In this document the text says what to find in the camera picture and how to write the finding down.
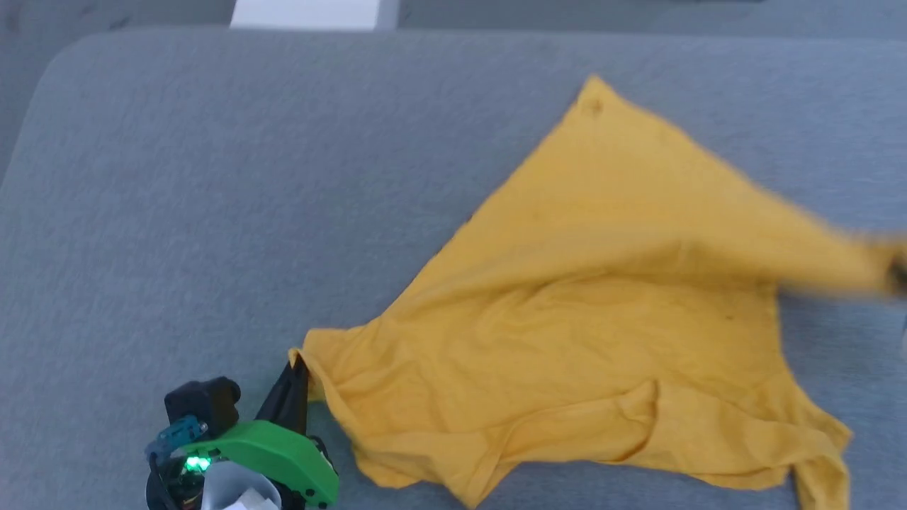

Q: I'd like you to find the grey fabric sofa seat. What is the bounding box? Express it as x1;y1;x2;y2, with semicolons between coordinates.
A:
0;27;907;510

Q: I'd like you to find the white box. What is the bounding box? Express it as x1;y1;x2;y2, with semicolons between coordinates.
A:
230;0;402;32

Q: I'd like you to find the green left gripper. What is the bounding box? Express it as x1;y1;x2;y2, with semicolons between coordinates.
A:
145;354;340;510

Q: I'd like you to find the yellow t-shirt with black stripes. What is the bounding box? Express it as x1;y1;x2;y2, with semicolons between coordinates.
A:
288;74;907;510

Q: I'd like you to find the black left cable teal plug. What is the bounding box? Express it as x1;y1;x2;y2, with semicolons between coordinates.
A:
145;415;208;463

